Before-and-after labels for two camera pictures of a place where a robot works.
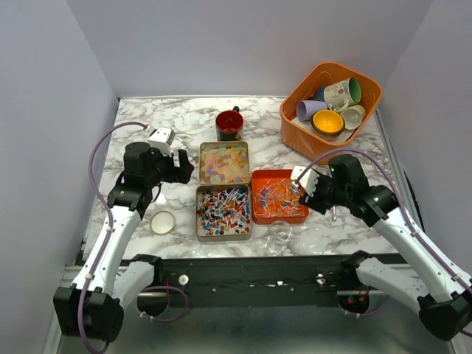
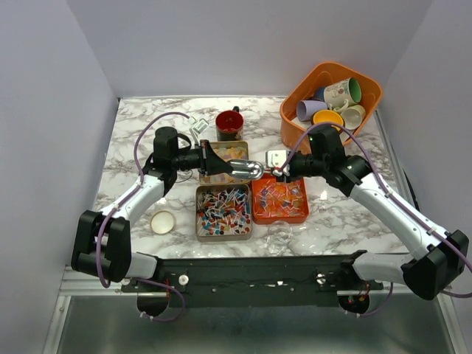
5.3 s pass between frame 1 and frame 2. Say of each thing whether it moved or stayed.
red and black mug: stayed
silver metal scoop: moved
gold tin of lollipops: stayed
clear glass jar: stayed
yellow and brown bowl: stayed
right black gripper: moved
